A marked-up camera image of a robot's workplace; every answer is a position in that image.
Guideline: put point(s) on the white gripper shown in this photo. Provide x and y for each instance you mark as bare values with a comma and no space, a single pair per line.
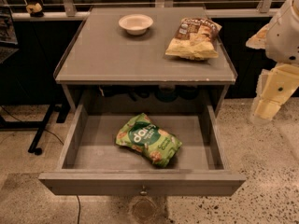
282,37

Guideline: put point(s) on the green rice chip bag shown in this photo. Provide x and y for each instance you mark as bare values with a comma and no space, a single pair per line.
146,138

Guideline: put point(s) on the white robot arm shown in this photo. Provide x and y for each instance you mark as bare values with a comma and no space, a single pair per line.
296,6

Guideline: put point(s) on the brown yellow chip bag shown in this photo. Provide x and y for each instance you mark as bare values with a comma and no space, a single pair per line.
195,39

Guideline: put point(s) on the grey cabinet counter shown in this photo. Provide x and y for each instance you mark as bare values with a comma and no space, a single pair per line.
104,54

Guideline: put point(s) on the metal drawer knob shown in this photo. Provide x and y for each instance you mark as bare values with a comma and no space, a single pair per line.
143,191

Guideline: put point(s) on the white bowl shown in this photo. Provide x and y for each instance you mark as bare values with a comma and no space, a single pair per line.
135,24

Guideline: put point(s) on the small yellow black object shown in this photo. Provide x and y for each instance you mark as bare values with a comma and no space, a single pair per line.
35,9

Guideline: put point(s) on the black desk leg frame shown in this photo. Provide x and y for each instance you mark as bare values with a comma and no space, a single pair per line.
39,126

